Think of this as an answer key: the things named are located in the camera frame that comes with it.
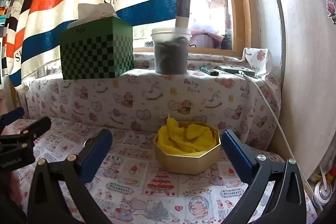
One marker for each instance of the green lighter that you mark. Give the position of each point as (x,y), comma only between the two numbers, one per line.
(208,71)

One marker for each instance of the wooden window frame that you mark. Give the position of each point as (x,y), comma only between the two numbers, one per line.
(240,3)

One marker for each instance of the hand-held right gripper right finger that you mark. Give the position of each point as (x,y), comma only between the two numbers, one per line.
(236,153)

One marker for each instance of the gold octagonal box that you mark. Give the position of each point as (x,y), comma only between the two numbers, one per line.
(187,163)

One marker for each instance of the clear plastic jar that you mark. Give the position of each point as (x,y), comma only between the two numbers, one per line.
(170,56)

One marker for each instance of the yellow cloth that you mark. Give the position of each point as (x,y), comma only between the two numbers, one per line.
(183,138)

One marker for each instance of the pink bundle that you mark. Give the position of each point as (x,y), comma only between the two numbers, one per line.
(204,32)

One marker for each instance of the white power bank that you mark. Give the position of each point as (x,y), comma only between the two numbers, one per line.
(236,70)

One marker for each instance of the cartoon print tablecloth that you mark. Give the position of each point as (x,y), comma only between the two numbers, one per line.
(162,187)

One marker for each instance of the white tape roll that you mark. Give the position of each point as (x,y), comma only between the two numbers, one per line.
(323,192)

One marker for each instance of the light wooden cabinet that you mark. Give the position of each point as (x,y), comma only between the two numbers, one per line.
(304,56)

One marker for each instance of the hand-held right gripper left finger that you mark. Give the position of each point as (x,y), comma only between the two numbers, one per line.
(97,153)

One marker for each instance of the green checkered tissue box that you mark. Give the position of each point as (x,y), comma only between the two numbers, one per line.
(97,53)

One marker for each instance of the cartoon sticker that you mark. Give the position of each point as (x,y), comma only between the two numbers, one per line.
(330,11)

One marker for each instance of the bear print cloth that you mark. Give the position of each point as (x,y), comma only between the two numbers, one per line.
(131,98)

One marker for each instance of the white tissue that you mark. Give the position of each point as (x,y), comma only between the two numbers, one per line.
(94,11)

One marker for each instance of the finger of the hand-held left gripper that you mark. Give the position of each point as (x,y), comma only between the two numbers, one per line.
(36,125)
(13,114)

